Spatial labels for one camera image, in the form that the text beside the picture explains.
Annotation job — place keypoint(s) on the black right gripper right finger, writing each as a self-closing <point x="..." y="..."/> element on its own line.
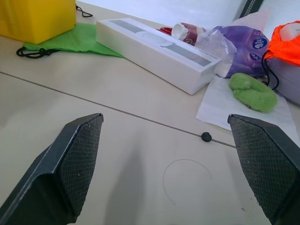
<point x="262" y="164"/>

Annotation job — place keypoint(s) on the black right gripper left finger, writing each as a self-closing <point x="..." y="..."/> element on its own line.
<point x="77" y="164"/>

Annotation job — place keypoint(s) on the small black ball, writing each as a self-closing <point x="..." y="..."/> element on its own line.
<point x="206" y="137"/>

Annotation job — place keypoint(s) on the green plush toy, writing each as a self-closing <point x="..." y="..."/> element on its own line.
<point x="253" y="92"/>

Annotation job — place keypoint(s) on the white paper sheet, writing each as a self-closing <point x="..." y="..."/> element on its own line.
<point x="220" y="103"/>

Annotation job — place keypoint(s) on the purple tissue pack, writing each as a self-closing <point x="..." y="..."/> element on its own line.
<point x="246" y="51"/>

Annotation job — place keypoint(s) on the clear plastic bag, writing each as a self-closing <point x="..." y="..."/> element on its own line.
<point x="215" y="47"/>

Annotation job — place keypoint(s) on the long white watch box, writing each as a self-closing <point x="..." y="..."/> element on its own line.
<point x="159" y="54"/>

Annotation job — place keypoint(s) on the dark red white cup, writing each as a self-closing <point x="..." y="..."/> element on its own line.
<point x="187" y="32"/>

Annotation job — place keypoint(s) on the yellow box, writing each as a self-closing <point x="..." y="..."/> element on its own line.
<point x="35" y="18"/>

